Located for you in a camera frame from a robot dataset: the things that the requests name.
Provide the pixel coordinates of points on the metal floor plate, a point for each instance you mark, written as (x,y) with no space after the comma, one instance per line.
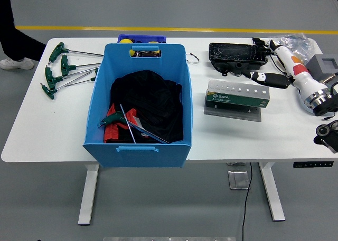
(239,179)

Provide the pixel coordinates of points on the clear plastic bag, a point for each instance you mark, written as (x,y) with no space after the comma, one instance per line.
(298,40)

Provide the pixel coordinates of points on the person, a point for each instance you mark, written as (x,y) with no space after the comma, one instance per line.
(10,40)

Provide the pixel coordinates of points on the green metal hex key holder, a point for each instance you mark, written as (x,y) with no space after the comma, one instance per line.
(232,98)

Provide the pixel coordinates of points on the black cloth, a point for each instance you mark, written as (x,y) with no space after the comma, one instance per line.
(148,93)

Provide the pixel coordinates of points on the blue plastic storage box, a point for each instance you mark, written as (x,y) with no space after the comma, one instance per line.
(137,156)

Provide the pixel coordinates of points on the white garment tag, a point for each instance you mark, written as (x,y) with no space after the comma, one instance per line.
(137,119)

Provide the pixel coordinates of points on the yellow ball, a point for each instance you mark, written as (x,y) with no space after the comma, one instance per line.
(126,40)
(153,42)

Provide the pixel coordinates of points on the grey foam block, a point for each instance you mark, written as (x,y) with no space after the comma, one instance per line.
(317,64)

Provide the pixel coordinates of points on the red cloth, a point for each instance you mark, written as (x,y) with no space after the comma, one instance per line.
(111,133)

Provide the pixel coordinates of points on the black table control panel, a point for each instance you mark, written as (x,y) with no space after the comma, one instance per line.
(313,164)

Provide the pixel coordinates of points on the white table leg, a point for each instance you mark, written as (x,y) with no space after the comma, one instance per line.
(273,193)
(88,193)

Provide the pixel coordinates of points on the black plastic case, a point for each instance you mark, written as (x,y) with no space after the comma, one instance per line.
(235,52)

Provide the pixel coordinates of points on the dark blue plastic bin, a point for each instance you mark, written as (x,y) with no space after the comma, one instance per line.
(142,37)

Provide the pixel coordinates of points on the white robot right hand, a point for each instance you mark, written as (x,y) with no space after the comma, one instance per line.
(298,69)

